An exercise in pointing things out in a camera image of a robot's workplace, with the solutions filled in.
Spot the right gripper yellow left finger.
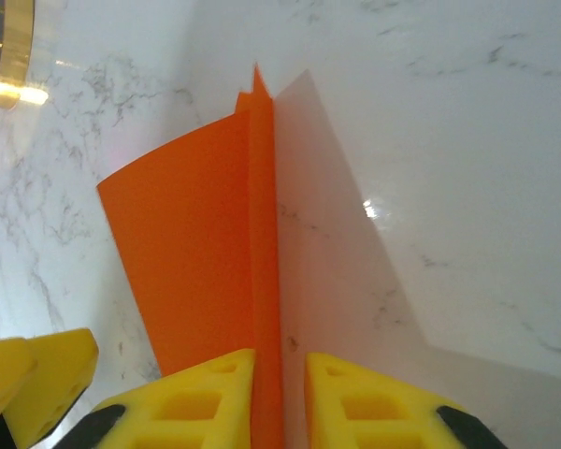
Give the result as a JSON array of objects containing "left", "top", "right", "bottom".
[{"left": 77, "top": 348, "right": 257, "bottom": 449}]

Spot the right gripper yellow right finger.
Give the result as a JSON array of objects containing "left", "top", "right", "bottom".
[{"left": 306, "top": 351, "right": 502, "bottom": 449}]

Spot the gold wire glass rack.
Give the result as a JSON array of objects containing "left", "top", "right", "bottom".
[{"left": 0, "top": 0, "right": 33, "bottom": 109}]

